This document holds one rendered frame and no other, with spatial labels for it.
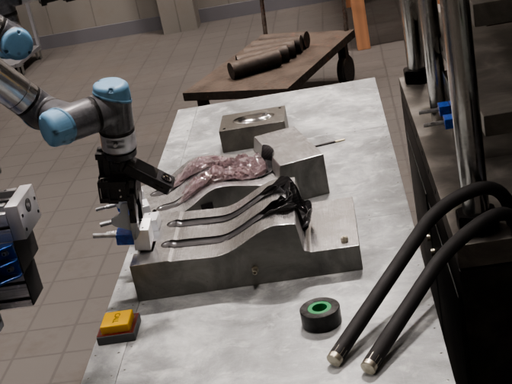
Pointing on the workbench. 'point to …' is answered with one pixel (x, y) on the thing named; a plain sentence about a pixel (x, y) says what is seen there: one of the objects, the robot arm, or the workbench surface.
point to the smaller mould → (250, 127)
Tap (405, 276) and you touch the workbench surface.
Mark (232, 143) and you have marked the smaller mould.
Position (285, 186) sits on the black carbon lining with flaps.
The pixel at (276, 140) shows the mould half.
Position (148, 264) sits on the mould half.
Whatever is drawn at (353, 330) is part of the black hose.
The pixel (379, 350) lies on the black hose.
